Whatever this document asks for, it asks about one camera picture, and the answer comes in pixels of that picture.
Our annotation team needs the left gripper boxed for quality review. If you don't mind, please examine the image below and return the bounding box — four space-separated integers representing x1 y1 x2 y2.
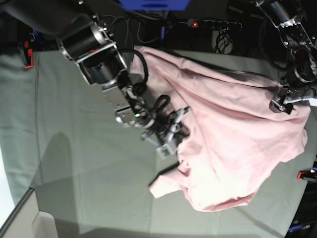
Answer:
269 87 294 114

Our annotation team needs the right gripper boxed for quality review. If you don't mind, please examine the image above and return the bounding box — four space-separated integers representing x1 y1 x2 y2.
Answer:
146 111 188 146

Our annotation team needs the pink t-shirt black print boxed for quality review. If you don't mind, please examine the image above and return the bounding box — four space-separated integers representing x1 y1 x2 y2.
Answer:
137 47 311 212

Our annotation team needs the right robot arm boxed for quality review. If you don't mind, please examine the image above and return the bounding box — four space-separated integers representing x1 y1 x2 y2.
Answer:
0 0 190 146

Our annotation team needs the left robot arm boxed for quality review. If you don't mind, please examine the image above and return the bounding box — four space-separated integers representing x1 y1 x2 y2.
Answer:
254 0 317 114

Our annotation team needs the red clamp right edge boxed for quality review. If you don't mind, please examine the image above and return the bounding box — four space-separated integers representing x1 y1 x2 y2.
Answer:
297 168 317 183

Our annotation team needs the red clamp edge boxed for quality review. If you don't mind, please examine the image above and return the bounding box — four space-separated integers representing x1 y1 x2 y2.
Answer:
297 168 317 183
18 41 33 69

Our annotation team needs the black power strip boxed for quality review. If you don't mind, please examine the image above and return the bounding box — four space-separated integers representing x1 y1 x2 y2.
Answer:
187 19 243 31

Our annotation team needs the blue box top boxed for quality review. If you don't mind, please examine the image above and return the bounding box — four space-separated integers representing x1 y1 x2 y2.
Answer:
119 0 190 10

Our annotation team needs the red clamp left edge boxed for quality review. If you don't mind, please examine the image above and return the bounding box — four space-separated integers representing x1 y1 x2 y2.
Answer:
18 41 33 69

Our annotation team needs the white bin corner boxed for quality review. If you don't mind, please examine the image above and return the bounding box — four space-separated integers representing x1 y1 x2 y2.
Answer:
32 211 58 238

